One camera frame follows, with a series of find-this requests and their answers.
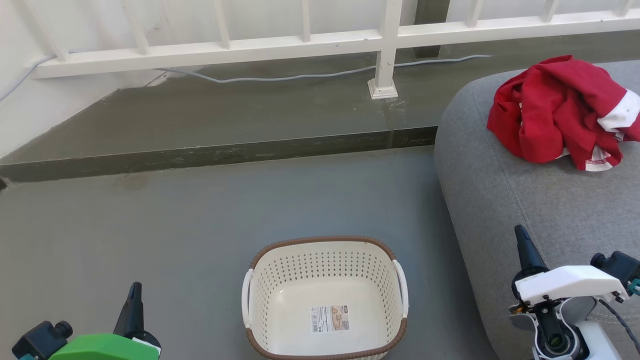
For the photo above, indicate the small black object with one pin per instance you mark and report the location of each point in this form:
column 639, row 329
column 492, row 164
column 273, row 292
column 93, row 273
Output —
column 2, row 184

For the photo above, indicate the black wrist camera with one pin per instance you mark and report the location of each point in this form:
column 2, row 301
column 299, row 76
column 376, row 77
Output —
column 620, row 265
column 40, row 340

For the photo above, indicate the red and white garment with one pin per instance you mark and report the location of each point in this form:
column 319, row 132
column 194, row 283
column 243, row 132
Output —
column 555, row 105

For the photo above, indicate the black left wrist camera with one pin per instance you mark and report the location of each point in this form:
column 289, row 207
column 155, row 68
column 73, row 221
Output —
column 40, row 340

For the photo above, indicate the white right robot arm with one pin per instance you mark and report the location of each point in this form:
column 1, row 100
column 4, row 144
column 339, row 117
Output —
column 595, row 340

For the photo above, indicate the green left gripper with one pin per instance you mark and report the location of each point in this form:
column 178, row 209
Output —
column 100, row 347

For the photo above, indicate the white metal railing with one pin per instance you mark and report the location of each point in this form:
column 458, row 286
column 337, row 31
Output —
column 200, row 50

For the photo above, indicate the grey fabric sofa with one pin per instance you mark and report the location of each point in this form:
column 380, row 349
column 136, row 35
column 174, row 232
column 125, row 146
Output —
column 525, row 200

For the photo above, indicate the cream perforated laundry basket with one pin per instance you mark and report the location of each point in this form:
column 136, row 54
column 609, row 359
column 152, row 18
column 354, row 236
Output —
column 280, row 270

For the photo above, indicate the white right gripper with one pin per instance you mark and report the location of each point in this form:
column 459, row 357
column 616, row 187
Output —
column 570, row 282

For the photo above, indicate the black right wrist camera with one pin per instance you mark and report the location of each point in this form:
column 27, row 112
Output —
column 620, row 265

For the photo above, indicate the paper label sticker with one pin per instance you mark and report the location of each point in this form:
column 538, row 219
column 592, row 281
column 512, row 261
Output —
column 330, row 319

